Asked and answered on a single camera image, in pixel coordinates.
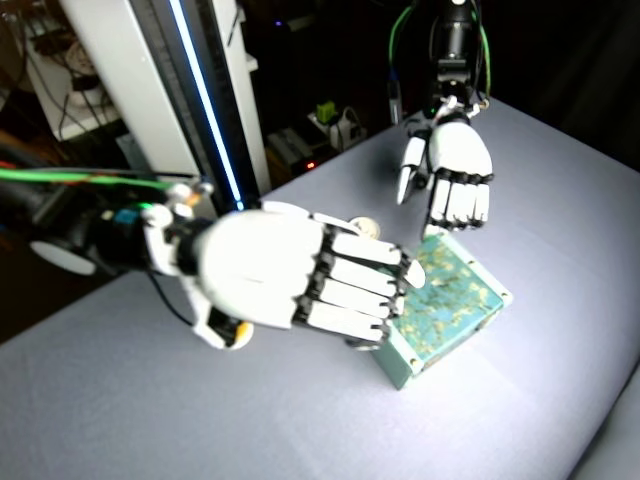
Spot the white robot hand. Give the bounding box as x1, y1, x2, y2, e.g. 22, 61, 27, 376
396, 118, 496, 239
197, 200, 427, 352

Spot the teal floral box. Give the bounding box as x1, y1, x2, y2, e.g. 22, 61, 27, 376
372, 233, 515, 391

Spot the white round button base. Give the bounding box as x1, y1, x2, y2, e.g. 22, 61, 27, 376
349, 215, 382, 240

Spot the grey table cloth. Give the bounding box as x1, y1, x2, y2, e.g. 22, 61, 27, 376
0, 94, 640, 480

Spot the white robot body column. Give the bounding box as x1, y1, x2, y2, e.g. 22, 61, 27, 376
59, 0, 274, 211

